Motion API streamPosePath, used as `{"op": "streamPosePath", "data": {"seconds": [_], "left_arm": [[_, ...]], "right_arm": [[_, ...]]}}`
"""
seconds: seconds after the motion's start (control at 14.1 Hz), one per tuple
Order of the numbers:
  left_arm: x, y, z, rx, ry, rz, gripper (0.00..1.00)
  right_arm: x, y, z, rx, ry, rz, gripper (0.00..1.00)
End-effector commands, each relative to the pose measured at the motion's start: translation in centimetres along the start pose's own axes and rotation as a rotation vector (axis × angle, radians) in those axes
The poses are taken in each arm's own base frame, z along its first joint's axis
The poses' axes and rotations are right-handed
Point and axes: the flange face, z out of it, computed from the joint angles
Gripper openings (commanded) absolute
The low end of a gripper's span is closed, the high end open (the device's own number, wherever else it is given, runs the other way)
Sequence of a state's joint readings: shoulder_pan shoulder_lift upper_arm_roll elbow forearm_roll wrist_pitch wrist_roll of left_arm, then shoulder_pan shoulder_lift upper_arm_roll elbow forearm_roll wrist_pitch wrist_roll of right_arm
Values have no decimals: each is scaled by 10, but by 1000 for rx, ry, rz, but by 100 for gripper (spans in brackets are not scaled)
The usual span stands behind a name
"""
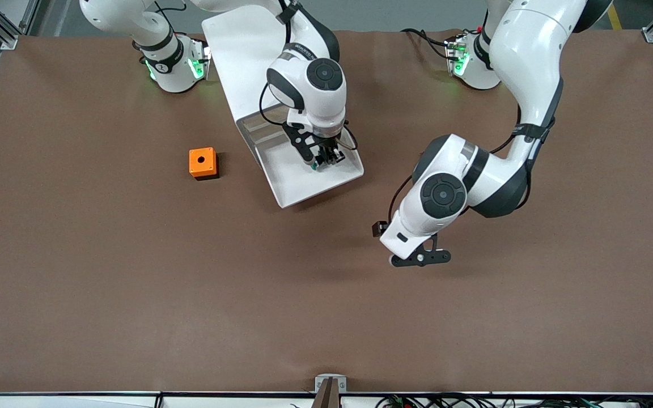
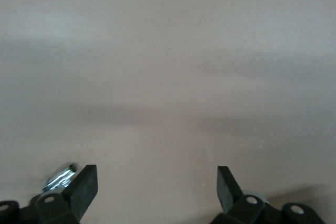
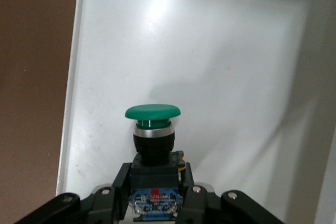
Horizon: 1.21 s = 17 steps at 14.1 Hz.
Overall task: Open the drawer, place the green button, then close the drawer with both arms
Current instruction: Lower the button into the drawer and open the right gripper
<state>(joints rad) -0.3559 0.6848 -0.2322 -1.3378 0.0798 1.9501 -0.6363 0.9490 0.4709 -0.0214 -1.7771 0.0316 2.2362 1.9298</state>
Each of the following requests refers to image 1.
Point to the orange box with hole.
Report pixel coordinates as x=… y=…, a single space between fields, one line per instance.
x=195 y=169

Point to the green mushroom push button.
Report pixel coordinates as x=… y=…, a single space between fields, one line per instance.
x=316 y=166

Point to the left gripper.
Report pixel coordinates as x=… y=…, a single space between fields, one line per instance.
x=376 y=229

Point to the brown table mat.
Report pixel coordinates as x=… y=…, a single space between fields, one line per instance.
x=304 y=317

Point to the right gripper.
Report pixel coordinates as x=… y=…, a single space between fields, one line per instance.
x=329 y=149

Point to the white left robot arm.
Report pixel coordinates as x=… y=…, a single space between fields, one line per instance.
x=530 y=56

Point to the white table edge rail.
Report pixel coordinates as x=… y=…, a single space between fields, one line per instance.
x=77 y=401

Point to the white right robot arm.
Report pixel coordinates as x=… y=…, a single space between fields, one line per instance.
x=309 y=85

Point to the grey metal table bracket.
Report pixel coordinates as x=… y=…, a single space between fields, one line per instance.
x=319 y=385

